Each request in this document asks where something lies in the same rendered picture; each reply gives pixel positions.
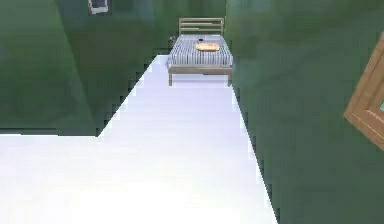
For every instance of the wooden bed with striped cover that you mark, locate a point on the wooden bed with striped cover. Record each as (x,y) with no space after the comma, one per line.
(196,56)

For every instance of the yellow pillow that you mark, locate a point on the yellow pillow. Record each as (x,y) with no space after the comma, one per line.
(207,47)

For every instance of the white framed wall picture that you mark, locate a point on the white framed wall picture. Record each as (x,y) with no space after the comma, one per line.
(98,6)

